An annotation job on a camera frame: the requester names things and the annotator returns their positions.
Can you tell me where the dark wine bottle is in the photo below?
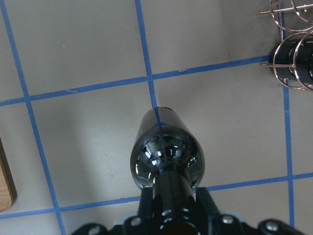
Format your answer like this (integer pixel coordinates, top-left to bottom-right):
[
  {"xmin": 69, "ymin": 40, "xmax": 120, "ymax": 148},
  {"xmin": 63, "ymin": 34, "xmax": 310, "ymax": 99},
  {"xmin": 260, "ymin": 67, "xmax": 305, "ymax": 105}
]
[
  {"xmin": 268, "ymin": 40, "xmax": 313, "ymax": 83},
  {"xmin": 130, "ymin": 106, "xmax": 205, "ymax": 235}
]

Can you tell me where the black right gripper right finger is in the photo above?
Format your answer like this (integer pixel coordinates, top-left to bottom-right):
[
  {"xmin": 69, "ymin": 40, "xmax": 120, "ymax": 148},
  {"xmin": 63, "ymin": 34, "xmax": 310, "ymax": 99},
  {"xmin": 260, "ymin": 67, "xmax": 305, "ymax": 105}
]
[{"xmin": 196, "ymin": 187, "xmax": 220, "ymax": 220}]

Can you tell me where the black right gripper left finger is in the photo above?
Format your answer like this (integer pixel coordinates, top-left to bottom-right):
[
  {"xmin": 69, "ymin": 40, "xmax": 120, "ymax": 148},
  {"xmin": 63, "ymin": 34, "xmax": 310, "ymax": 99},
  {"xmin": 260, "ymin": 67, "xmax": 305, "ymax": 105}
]
[{"xmin": 138, "ymin": 188, "xmax": 153, "ymax": 218}]

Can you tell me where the copper wire bottle basket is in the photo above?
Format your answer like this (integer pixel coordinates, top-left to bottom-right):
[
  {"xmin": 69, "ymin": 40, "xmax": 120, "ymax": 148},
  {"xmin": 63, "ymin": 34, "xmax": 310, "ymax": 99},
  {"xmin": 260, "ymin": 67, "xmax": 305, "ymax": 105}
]
[{"xmin": 257, "ymin": 0, "xmax": 313, "ymax": 92}]

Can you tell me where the wooden tray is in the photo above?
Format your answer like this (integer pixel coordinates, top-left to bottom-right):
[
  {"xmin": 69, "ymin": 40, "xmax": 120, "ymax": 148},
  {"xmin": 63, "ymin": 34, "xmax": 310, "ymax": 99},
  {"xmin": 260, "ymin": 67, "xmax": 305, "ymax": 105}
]
[{"xmin": 0, "ymin": 142, "xmax": 17, "ymax": 213}]

